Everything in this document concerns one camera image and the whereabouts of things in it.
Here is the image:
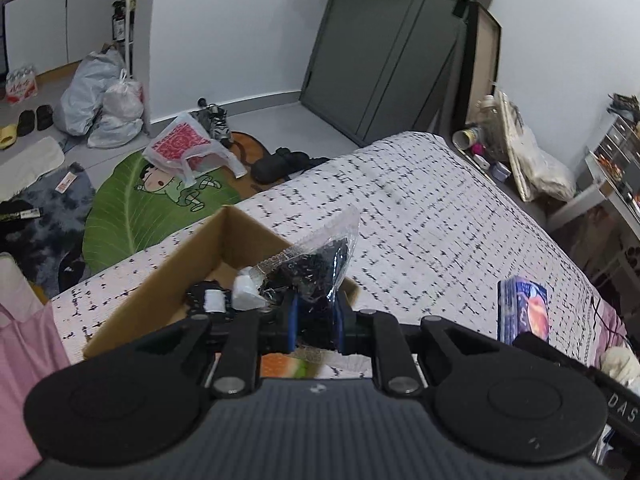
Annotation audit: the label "narrow white rack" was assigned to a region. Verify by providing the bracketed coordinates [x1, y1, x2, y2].
[111, 0, 140, 77]

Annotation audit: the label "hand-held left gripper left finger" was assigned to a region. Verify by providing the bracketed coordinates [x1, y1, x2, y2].
[131, 292, 301, 397]

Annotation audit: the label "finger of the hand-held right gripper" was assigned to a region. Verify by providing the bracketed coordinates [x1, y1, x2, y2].
[512, 332, 597, 377]

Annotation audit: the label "black item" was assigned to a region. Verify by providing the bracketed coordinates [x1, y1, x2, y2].
[252, 205, 361, 361]

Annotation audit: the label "grey sneakers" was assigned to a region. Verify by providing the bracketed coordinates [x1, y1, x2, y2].
[192, 97, 234, 148]

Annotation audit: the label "brown cardboard box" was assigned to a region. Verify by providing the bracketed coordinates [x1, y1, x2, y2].
[82, 205, 361, 361]

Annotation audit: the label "purple tissue packet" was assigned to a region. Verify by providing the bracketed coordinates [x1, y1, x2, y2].
[496, 276, 551, 346]

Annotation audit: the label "cream tote bag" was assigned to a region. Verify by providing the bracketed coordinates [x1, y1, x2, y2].
[510, 125, 577, 202]

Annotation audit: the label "pink bed sheet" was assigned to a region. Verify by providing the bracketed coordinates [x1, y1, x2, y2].
[0, 305, 628, 479]

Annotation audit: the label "white cabinet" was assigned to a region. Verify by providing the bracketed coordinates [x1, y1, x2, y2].
[0, 0, 141, 77]

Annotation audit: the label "brown doormat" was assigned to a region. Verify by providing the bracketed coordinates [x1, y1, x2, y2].
[229, 131, 282, 182]

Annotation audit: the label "large grey plastic bag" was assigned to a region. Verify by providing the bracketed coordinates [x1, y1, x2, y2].
[52, 50, 128, 136]

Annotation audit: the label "grey door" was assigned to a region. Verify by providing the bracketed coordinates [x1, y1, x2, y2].
[300, 0, 501, 148]

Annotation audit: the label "green leaf rug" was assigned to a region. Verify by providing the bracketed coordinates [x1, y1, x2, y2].
[82, 152, 251, 277]

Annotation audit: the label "blue-grey fuzzy rug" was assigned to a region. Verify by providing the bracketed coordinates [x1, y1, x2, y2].
[0, 162, 97, 303]

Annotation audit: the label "leaning canvas frame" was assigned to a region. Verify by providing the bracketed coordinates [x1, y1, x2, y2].
[494, 91, 534, 204]

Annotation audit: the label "dark framed board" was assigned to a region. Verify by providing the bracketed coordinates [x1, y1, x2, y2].
[454, 1, 502, 127]

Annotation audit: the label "cream plush cloth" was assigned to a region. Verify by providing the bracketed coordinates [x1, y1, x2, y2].
[600, 347, 640, 387]

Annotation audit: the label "black cable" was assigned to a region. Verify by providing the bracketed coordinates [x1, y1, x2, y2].
[590, 296, 629, 349]

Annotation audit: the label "grey drawer organiser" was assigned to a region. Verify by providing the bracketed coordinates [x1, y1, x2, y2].
[590, 109, 640, 188]

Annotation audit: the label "black stitched fabric patch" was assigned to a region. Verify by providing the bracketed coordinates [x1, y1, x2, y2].
[186, 280, 237, 317]

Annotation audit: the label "pale flat plastic bag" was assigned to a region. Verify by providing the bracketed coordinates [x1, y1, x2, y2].
[87, 114, 144, 150]

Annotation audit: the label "black cloth with label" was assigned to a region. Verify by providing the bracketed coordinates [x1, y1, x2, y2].
[0, 199, 47, 228]

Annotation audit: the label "white knotted plastic bag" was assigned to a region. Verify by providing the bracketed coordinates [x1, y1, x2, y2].
[102, 69, 147, 122]

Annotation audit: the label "red patterned plastic bag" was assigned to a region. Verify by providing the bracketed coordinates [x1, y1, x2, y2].
[142, 112, 247, 189]

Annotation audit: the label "pack of water bottles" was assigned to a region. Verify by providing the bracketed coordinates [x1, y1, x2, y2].
[5, 64, 41, 106]

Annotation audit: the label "white black-patterned blanket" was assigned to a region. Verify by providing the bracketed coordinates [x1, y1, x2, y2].
[50, 131, 603, 391]

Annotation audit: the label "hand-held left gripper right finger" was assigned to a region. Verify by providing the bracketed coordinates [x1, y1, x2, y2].
[332, 292, 502, 397]

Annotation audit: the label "white soft foam lump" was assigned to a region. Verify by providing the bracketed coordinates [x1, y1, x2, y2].
[231, 267, 269, 311]

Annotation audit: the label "paper cup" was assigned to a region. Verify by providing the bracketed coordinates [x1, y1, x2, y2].
[452, 127, 482, 152]

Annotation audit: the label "hamburger plush toy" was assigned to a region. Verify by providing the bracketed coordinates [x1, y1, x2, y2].
[260, 352, 322, 380]

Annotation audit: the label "white desk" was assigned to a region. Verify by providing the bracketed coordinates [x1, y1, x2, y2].
[547, 152, 640, 261]

